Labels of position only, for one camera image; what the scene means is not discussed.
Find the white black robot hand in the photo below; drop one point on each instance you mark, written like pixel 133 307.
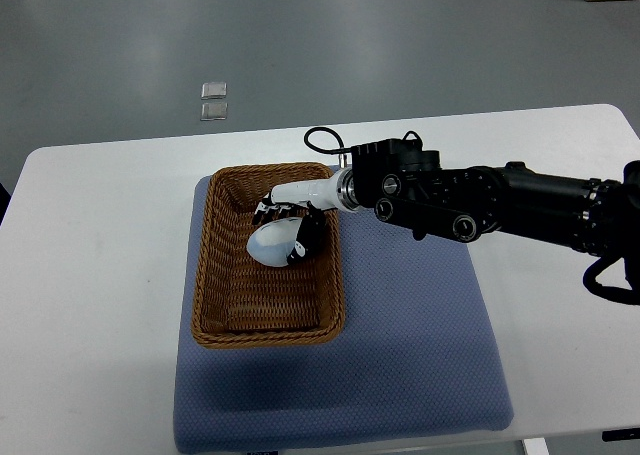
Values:
pixel 336 192

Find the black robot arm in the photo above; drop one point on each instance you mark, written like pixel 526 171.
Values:
pixel 405 186

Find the brown wicker basket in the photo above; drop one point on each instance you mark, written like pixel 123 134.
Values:
pixel 240 303

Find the lower metal floor plate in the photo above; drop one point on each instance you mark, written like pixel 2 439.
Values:
pixel 214 111

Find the metal floor plate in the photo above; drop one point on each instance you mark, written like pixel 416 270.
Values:
pixel 213 90
pixel 214 111

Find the upper metal floor plate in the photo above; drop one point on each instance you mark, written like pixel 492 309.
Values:
pixel 213 90

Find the blue quilted mat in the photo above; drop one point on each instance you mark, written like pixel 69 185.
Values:
pixel 417 356

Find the dark object at left edge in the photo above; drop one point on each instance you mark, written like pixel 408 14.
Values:
pixel 5 198

